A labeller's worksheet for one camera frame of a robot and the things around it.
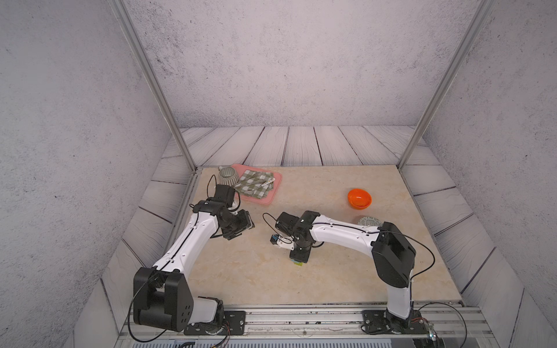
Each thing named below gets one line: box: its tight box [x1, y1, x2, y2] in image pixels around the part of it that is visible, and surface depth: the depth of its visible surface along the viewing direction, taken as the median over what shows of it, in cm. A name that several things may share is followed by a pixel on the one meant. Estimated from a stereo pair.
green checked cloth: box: [234, 169, 274, 199], surface depth 113 cm
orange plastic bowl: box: [347, 188, 373, 211], surface depth 106 cm
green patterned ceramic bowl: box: [357, 216, 383, 227], surface depth 96 cm
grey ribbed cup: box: [218, 166, 241, 187], surface depth 110 cm
